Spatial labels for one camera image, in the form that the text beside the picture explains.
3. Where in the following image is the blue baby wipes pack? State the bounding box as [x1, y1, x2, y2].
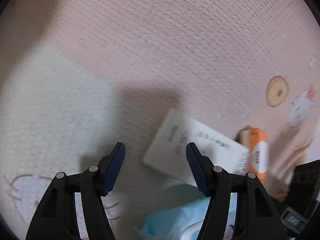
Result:
[133, 183, 238, 240]

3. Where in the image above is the pink cartoon bed sheet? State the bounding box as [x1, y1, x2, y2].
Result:
[1, 0, 319, 239]

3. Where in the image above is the orange white tissue pack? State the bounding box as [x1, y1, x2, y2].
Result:
[239, 127, 269, 184]

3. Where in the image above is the white spiral notebook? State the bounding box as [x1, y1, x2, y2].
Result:
[143, 109, 248, 186]

